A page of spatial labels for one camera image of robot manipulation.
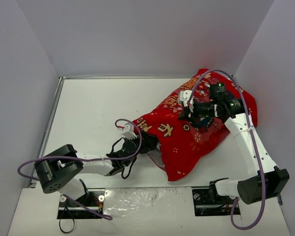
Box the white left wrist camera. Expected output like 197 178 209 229
122 123 137 140

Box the black thin cable loop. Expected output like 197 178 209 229
59 206 76 234

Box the red printed pillowcase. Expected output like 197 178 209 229
132 68 258 182

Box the metal table edge rail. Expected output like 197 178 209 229
29 76 64 189

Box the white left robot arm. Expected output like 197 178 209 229
34 132 158 206

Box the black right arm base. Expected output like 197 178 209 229
192 187 234 217

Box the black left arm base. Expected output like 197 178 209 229
57 190 106 220

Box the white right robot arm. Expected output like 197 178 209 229
178 83 290 205

